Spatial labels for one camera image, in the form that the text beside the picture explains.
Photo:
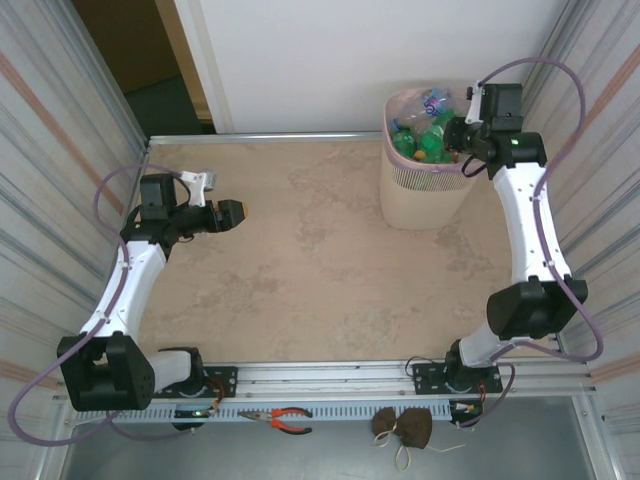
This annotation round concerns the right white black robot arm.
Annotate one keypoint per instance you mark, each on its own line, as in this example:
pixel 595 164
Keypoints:
pixel 525 225

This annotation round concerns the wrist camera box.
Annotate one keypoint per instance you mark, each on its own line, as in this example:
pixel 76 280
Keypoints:
pixel 475 110
pixel 200 182

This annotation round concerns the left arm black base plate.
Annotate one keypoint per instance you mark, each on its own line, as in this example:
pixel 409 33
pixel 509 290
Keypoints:
pixel 226 381

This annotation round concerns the aluminium mounting rail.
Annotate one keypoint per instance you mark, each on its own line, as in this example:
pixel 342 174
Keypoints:
pixel 325 375

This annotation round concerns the green plastic bottle yellow cap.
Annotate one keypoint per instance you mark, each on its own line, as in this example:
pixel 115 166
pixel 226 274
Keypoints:
pixel 404 144
pixel 435 142

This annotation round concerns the aluminium table edge rail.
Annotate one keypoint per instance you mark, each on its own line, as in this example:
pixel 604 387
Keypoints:
pixel 250 138

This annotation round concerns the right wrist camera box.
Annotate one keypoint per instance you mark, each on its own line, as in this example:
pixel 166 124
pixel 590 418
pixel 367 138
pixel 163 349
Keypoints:
pixel 475 110

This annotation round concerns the brown cloth pouch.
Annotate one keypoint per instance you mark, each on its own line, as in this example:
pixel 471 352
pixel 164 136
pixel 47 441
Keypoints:
pixel 415 427
pixel 384 421

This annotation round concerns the black controller board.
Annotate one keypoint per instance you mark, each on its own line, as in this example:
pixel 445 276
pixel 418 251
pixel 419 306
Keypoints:
pixel 192 413
pixel 462 410

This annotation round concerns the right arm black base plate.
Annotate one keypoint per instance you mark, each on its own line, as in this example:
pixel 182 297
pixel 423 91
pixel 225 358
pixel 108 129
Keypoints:
pixel 426 382

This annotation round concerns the beige plastic waste bin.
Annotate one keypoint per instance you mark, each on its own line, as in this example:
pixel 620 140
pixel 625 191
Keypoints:
pixel 415 210

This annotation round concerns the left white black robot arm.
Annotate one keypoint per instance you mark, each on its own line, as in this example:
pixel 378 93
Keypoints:
pixel 130 280

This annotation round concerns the pink bin liner bag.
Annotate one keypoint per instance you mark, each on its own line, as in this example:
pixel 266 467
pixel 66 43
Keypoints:
pixel 420 175

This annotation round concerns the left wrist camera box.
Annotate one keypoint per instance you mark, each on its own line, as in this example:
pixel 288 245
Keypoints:
pixel 200 182

